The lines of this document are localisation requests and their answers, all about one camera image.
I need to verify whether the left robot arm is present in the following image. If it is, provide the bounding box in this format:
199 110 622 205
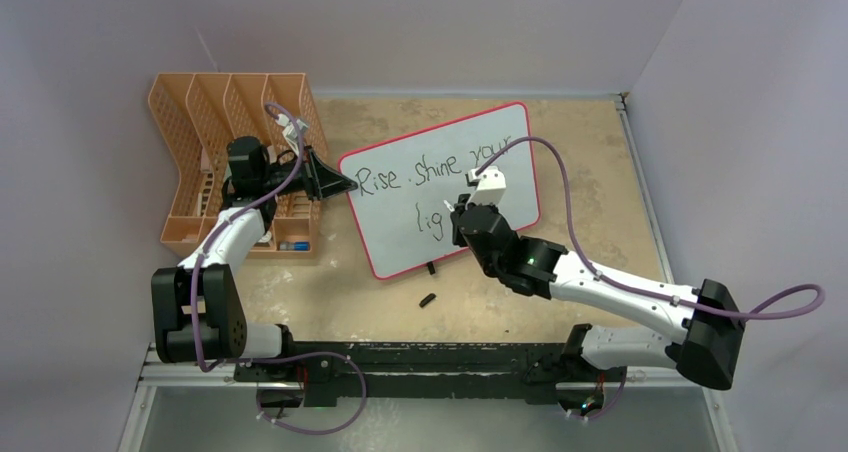
151 136 358 381

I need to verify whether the purple cable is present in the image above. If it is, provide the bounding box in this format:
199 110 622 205
190 101 368 437
473 136 827 424

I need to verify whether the orange plastic file organizer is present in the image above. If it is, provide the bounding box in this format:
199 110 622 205
148 73 329 258

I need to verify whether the blue small item in tray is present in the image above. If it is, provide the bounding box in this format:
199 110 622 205
278 241 311 252

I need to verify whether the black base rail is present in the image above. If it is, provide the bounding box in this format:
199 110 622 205
234 341 625 409

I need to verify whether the black marker cap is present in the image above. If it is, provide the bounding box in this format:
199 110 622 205
419 293 437 308

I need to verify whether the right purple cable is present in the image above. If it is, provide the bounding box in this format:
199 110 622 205
473 136 827 424

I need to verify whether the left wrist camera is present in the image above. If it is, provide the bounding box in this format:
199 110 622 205
276 115 309 155

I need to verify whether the pink-framed whiteboard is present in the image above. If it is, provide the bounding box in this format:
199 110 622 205
338 102 541 279

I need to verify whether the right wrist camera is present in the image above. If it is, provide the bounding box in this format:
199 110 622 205
466 166 507 206

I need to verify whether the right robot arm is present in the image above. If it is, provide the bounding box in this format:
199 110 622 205
449 194 745 391

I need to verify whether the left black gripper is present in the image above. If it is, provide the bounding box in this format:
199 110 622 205
260 146 356 202

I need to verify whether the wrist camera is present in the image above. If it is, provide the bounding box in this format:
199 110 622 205
466 166 507 206
276 115 309 155

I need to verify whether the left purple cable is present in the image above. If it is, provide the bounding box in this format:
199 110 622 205
190 101 368 437

